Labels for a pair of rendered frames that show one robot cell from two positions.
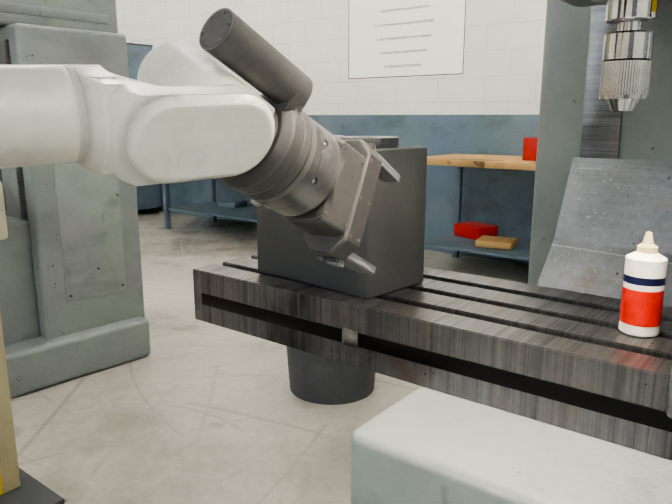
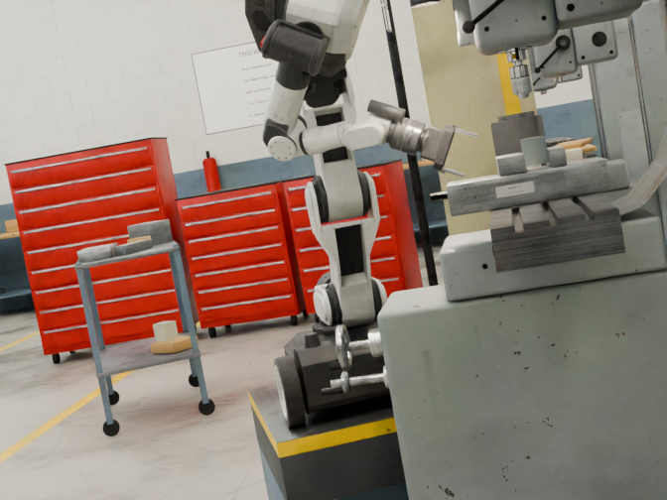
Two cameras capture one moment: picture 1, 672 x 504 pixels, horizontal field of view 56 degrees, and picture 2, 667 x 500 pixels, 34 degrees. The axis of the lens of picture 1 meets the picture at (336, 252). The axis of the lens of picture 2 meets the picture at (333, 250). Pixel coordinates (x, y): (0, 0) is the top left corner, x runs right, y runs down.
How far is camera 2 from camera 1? 256 cm
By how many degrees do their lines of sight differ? 61
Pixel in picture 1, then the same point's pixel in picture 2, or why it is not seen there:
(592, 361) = not seen: hidden behind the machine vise
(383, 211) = (505, 150)
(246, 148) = (373, 137)
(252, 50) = (376, 109)
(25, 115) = (327, 137)
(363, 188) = (442, 143)
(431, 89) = not seen: outside the picture
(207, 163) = (364, 143)
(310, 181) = (406, 144)
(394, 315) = not seen: hidden behind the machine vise
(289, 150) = (394, 135)
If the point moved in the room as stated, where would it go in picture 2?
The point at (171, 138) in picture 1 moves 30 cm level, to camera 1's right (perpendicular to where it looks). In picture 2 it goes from (352, 138) to (415, 126)
